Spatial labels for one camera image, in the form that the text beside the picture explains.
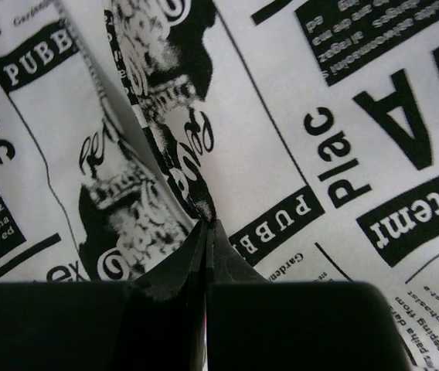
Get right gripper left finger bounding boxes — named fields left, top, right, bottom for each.
left=0, top=222, right=207, bottom=370

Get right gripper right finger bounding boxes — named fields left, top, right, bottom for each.
left=206, top=221, right=410, bottom=370

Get newspaper print trousers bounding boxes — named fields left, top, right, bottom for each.
left=0, top=1, right=439, bottom=370

